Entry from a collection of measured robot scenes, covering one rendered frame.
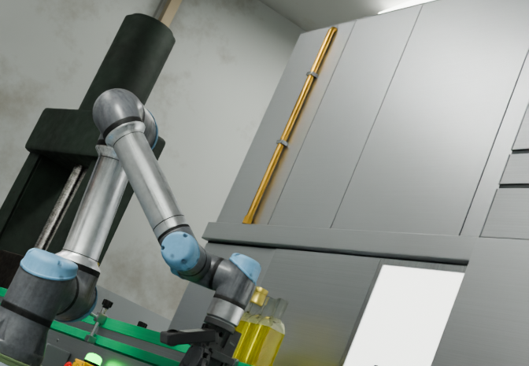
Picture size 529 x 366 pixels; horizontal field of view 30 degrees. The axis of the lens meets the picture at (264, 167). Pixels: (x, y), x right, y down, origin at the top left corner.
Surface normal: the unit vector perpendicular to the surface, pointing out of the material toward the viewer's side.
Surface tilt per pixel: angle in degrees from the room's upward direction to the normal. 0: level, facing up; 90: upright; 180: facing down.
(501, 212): 90
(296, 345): 90
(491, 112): 90
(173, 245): 93
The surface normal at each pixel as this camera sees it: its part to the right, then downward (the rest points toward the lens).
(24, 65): 0.45, -0.07
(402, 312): -0.76, -0.47
